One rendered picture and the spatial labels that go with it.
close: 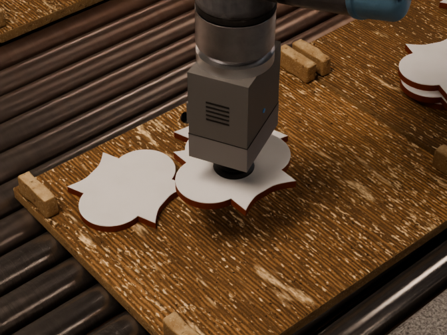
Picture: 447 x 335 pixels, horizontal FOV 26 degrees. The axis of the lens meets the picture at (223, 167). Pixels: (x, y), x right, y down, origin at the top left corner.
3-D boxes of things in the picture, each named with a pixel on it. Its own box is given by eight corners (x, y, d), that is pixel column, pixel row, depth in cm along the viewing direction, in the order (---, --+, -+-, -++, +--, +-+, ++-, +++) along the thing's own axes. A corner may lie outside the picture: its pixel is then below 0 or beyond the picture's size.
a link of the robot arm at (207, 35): (180, 16, 87) (217, -25, 93) (181, 58, 90) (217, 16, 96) (257, 35, 85) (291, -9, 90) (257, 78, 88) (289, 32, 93)
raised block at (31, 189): (60, 213, 106) (58, 195, 105) (46, 221, 105) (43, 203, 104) (32, 185, 110) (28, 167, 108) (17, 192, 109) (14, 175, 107)
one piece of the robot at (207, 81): (197, -14, 95) (200, 117, 106) (157, 32, 89) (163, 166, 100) (291, 7, 92) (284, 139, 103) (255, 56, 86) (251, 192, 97)
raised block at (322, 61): (331, 73, 126) (332, 56, 124) (321, 78, 125) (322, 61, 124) (299, 53, 130) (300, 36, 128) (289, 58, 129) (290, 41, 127)
